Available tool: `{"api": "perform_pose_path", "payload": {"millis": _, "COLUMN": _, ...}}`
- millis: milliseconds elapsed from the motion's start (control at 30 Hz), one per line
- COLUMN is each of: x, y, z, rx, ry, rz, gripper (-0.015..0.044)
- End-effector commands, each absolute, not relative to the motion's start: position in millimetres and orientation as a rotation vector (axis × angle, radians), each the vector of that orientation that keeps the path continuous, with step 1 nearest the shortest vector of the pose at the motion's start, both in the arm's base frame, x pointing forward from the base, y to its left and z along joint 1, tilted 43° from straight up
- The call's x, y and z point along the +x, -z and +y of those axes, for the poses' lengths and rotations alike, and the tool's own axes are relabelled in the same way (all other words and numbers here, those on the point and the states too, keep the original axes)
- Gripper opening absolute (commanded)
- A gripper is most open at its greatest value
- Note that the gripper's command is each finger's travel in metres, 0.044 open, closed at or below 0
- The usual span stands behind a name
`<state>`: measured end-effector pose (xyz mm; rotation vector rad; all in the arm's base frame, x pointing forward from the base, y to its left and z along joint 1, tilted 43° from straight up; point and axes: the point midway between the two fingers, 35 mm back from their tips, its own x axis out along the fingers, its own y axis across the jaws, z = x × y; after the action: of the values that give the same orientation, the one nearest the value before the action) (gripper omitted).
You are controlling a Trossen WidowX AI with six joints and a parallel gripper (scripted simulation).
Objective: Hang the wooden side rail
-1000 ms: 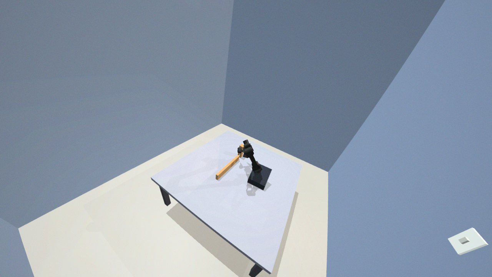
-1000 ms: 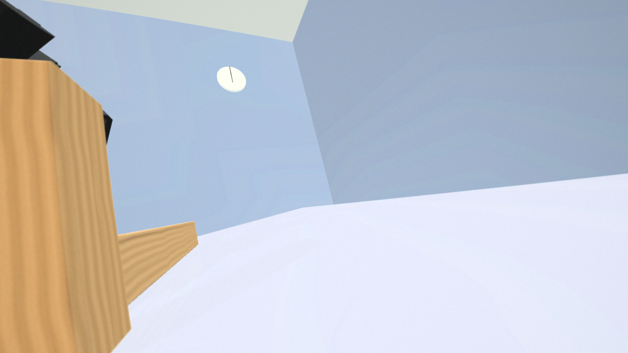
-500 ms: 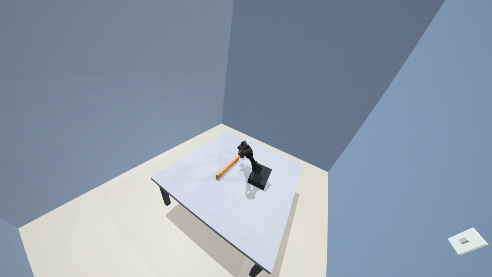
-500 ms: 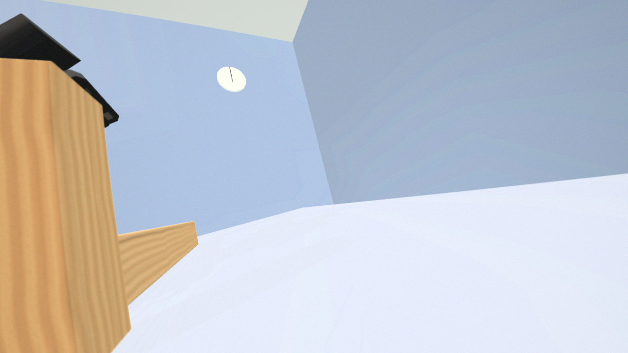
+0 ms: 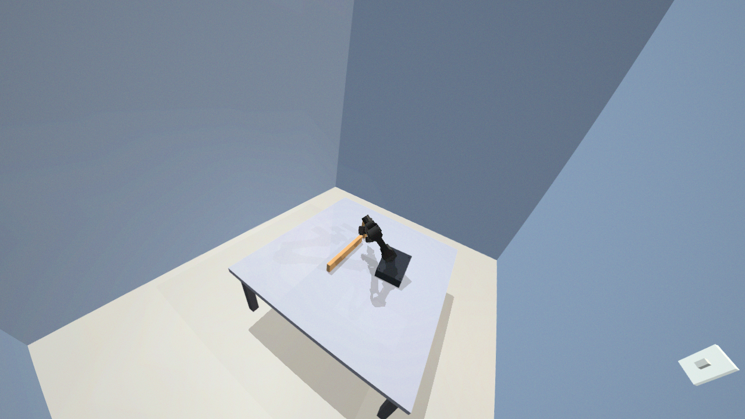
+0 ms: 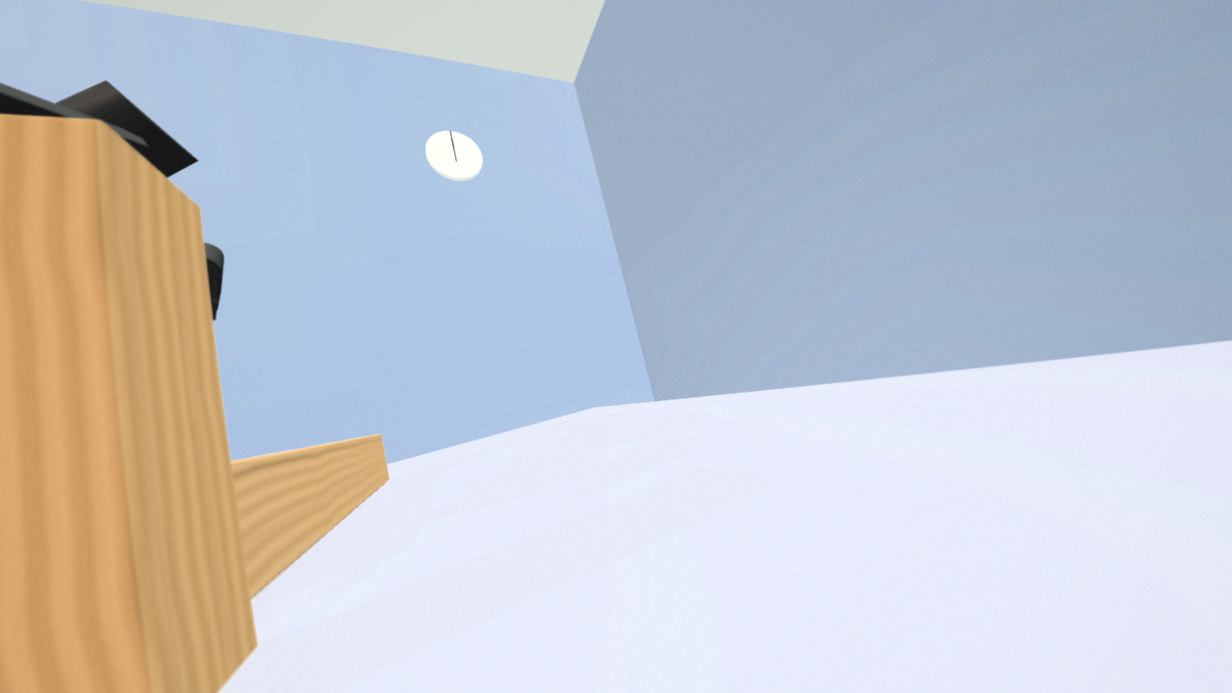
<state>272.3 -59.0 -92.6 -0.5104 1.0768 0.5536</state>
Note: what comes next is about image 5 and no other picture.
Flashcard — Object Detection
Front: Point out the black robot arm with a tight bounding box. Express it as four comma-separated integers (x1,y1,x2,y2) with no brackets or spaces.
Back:
359,215,397,263

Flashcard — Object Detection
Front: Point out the wooden board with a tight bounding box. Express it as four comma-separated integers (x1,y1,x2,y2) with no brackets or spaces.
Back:
327,235,363,272

